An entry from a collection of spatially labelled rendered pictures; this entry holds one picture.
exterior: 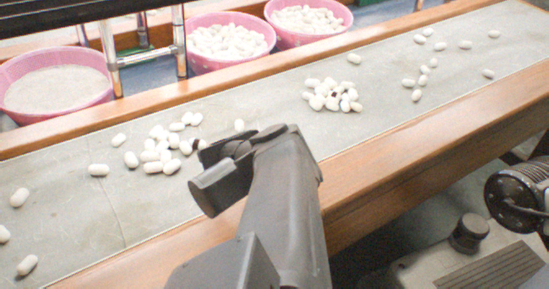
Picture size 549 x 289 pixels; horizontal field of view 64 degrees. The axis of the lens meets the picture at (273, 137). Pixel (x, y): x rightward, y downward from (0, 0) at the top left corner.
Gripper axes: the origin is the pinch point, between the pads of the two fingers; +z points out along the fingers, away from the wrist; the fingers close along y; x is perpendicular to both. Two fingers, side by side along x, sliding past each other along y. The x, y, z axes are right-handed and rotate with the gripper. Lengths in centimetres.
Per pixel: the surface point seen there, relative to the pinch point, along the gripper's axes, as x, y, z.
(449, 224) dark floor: 66, -102, 49
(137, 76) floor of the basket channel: -21, -5, 49
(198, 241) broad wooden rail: 11.0, 7.7, -2.9
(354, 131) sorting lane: 6.5, -34.9, 5.8
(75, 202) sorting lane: 0.5, 21.4, 13.9
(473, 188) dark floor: 61, -127, 54
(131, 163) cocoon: -2.6, 10.2, 14.8
